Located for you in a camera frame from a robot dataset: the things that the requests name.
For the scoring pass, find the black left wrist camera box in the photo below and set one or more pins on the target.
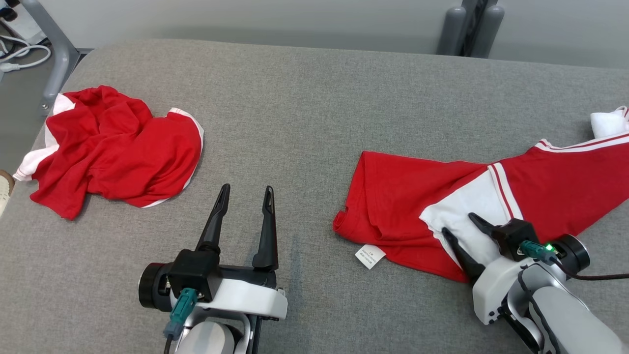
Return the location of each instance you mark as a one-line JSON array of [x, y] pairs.
[[191, 270]]

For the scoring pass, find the red white basketball jersey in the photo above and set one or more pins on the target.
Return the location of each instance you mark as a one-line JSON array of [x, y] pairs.
[[403, 196]]

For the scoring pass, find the red white basketball shorts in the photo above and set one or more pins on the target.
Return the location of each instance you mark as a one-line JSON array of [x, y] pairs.
[[123, 147]]

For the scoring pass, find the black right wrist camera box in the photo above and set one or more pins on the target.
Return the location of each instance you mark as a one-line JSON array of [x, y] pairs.
[[511, 236]]

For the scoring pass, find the beige shoe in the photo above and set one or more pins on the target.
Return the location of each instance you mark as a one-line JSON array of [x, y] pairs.
[[5, 191]]

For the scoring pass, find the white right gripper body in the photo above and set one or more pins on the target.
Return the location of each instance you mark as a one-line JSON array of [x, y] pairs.
[[496, 290]]

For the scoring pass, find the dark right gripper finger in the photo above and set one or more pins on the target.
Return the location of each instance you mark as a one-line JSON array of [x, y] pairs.
[[464, 260], [484, 225]]

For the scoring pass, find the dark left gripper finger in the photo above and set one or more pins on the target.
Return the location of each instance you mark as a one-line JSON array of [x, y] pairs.
[[214, 221], [269, 236]]

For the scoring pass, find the white power adapter box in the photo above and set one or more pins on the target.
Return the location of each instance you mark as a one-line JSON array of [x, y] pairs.
[[27, 24]]

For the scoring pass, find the grey metal frame leg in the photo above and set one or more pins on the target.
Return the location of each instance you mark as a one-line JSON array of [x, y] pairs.
[[59, 59]]

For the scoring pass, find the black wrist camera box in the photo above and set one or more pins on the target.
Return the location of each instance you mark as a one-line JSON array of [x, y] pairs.
[[191, 270], [511, 236]]

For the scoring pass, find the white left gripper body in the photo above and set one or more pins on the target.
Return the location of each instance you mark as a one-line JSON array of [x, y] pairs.
[[245, 297]]

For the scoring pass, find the grey partition joint post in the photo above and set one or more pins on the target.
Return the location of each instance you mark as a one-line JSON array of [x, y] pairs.
[[449, 29]]

